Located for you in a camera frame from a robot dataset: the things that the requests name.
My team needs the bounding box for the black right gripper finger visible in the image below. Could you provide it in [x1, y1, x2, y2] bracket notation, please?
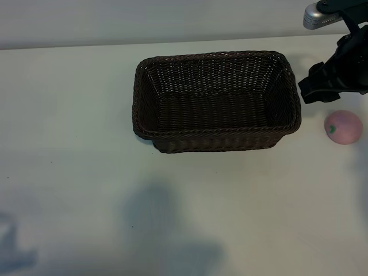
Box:
[297, 74, 343, 105]
[307, 61, 328, 78]

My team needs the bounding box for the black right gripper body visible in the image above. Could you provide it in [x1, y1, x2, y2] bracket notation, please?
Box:
[324, 24, 368, 94]

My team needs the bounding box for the pink peach with green leaf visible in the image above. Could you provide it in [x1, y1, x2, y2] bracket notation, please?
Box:
[324, 110, 364, 145]

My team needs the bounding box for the dark brown wicker basket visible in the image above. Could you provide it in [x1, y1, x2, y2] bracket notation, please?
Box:
[131, 50, 302, 154]

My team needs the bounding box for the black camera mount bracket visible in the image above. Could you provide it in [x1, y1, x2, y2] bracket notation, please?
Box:
[316, 0, 368, 37]

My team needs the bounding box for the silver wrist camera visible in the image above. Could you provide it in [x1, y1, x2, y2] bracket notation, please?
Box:
[303, 1, 344, 29]

